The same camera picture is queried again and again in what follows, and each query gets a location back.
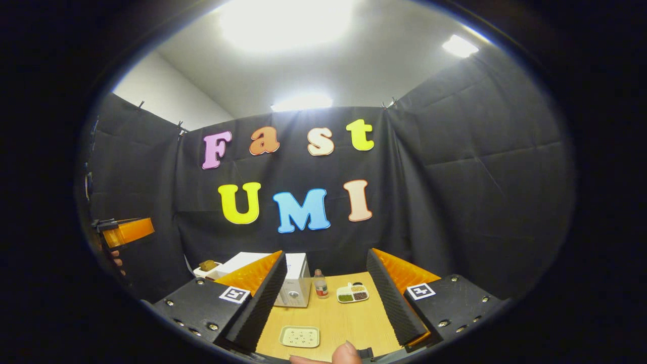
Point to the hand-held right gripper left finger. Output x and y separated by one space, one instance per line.
263 303

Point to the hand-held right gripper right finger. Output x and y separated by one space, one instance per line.
394 303

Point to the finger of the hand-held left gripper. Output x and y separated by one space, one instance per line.
131 230

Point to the white microwave oven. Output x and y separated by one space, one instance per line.
295 283

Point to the divided tray of grains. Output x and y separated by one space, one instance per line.
352 293

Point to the pale green rectangular plate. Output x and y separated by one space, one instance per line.
299 336

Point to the small clear bottle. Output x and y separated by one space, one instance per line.
321 287

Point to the brown bread slice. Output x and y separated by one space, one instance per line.
208 265

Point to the white toaster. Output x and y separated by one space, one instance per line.
202 274

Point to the black backdrop cloth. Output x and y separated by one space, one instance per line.
455 202

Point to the long ceiling light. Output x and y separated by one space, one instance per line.
302 102

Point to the large ceiling light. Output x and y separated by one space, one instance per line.
285 23

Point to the small ceiling light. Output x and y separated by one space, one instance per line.
460 45

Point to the black bracket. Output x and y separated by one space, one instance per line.
365 352

